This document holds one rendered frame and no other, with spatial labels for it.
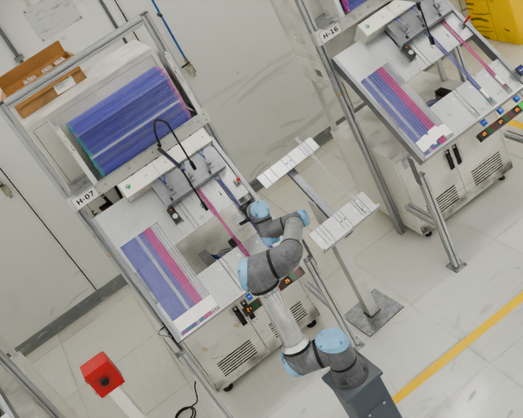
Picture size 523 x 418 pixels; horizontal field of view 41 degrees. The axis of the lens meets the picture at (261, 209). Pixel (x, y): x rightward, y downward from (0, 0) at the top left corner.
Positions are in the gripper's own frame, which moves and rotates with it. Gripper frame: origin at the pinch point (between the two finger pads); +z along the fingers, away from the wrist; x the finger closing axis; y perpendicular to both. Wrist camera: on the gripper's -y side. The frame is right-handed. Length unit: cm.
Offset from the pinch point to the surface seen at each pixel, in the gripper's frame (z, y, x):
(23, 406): 45, -14, 140
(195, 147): 9.0, 41.4, 0.8
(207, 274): 3.9, -10.4, 31.0
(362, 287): 32, -66, -32
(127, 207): 16, 36, 43
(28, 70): 29, 118, 43
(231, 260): 3.5, -11.7, 18.7
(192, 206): 11.5, 19.2, 18.2
